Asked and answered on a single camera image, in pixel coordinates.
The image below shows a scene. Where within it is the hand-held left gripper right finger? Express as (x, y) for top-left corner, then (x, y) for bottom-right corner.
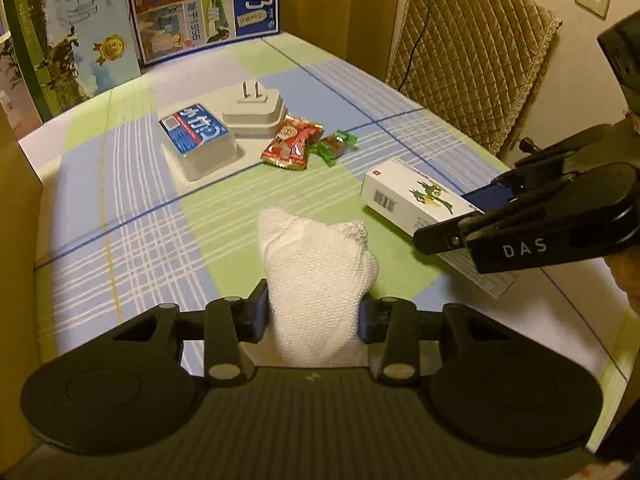
(357, 293), (506, 386)

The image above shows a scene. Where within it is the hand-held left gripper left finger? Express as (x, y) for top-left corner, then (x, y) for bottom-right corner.
(112, 278), (271, 391)

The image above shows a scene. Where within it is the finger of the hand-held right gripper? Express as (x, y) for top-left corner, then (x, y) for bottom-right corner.
(469, 123), (636, 211)
(412, 209), (494, 257)

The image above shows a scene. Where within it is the white medicine box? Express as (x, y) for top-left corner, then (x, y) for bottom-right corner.
(360, 157), (519, 299)

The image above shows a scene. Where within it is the white paper towel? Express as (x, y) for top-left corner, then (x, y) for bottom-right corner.
(256, 205), (379, 367)

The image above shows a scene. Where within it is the red candy wrapper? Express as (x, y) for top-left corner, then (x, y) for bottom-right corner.
(259, 113), (324, 172)

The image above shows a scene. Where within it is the blue label dental floss box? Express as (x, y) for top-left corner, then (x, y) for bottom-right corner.
(158, 103), (239, 182)

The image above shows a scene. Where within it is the white power adapter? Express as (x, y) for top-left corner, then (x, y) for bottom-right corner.
(221, 81), (289, 140)

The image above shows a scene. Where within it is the checked tablecloth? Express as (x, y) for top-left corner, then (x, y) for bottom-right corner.
(17, 30), (632, 402)

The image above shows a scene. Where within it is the green wrapped candy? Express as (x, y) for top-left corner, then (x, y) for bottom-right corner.
(312, 128), (360, 167)

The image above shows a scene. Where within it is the chair with quilted cover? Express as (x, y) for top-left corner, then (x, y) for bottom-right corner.
(384, 0), (564, 156)

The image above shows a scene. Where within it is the wooden door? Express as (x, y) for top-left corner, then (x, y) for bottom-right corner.
(280, 0), (404, 82)

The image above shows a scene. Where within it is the blue milk carton box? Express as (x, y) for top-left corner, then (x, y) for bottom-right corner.
(122, 0), (285, 69)

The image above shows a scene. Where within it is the green milk carton box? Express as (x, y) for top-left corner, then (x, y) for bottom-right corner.
(0, 0), (142, 124)

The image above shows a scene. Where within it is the black charger cable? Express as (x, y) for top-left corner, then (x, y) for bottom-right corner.
(399, 0), (442, 92)

